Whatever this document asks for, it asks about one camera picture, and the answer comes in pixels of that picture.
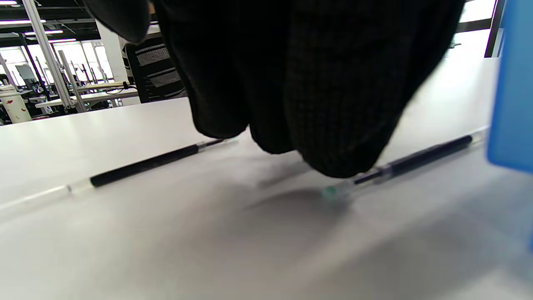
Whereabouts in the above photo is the person's left hand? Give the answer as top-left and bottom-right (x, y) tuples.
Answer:
(83, 0), (465, 179)

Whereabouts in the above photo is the white office desk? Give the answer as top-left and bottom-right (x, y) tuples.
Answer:
(21, 0), (140, 113)

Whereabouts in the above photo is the black mesh office chair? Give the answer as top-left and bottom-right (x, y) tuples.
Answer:
(123, 33), (188, 104)

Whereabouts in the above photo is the single black pen refill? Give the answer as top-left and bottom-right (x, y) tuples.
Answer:
(0, 137), (240, 209)
(323, 131), (488, 205)

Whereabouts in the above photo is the blue translucent stationery box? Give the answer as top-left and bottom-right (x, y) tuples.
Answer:
(486, 0), (533, 173)

